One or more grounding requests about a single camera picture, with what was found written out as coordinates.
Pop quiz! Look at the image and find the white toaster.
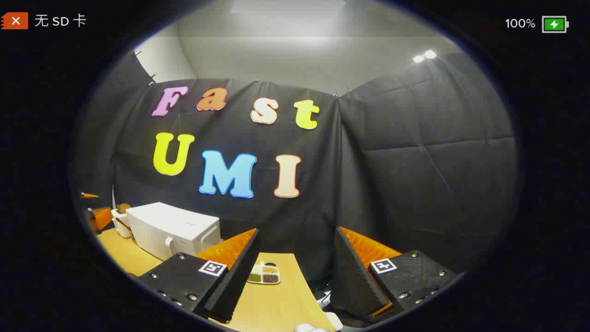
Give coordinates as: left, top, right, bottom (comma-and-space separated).
111, 207, 135, 239

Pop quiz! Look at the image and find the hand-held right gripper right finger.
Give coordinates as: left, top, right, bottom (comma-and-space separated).
330, 226, 458, 323

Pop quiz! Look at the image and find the white microwave oven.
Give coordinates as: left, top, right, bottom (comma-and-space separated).
125, 202, 222, 261

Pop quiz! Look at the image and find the white divided grain dish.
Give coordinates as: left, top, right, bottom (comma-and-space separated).
247, 261, 281, 285

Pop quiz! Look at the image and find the black backdrop cloth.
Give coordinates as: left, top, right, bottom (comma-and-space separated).
71, 51, 524, 286

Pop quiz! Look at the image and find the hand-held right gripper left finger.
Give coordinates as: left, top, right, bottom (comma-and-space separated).
137, 228, 261, 323

